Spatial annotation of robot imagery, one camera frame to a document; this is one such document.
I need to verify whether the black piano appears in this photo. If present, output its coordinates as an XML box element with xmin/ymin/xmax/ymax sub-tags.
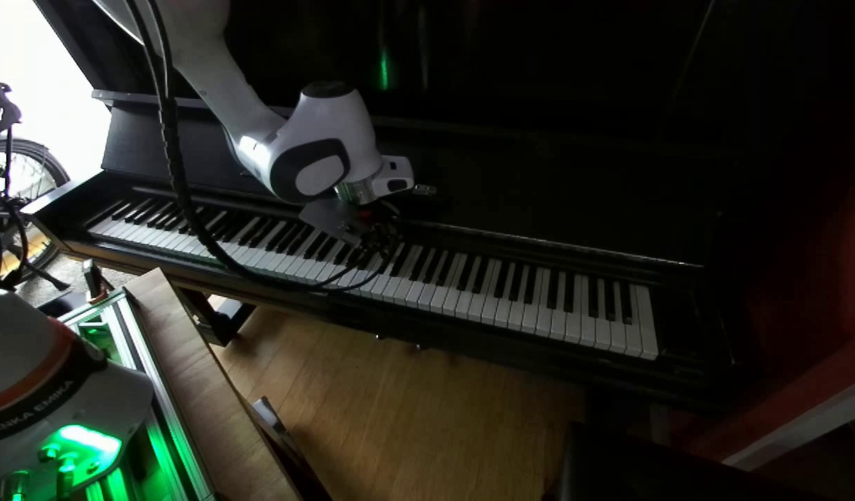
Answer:
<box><xmin>30</xmin><ymin>0</ymin><xmax>855</xmax><ymax>414</ymax></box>

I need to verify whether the white robot base with green light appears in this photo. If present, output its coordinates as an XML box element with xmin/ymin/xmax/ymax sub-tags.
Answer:
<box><xmin>0</xmin><ymin>286</ymin><xmax>160</xmax><ymax>501</ymax></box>

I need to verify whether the aluminium frame rail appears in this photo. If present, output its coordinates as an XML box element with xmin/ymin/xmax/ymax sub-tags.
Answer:
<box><xmin>55</xmin><ymin>286</ymin><xmax>216</xmax><ymax>501</ymax></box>

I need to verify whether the wooden table board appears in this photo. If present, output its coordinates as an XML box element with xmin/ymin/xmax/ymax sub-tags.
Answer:
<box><xmin>120</xmin><ymin>265</ymin><xmax>304</xmax><ymax>501</ymax></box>

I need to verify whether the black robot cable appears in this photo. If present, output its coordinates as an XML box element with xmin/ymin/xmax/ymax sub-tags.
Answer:
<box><xmin>124</xmin><ymin>0</ymin><xmax>399</xmax><ymax>294</ymax></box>

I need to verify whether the black stand leg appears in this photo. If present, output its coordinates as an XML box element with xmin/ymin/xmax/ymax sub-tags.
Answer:
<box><xmin>174</xmin><ymin>288</ymin><xmax>259</xmax><ymax>350</ymax></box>

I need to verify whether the bicycle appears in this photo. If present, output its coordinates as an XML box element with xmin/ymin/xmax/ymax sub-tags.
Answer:
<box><xmin>0</xmin><ymin>66</ymin><xmax>71</xmax><ymax>288</ymax></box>

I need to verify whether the dark piano bench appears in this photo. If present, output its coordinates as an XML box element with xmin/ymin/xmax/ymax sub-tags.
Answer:
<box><xmin>552</xmin><ymin>418</ymin><xmax>818</xmax><ymax>501</ymax></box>

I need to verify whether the small white clip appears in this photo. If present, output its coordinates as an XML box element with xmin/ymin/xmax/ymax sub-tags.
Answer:
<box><xmin>251</xmin><ymin>396</ymin><xmax>287</xmax><ymax>430</ymax></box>

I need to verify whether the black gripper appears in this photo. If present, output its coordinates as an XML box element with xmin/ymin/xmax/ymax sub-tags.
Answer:
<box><xmin>344</xmin><ymin>191</ymin><xmax>408</xmax><ymax>266</ymax></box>

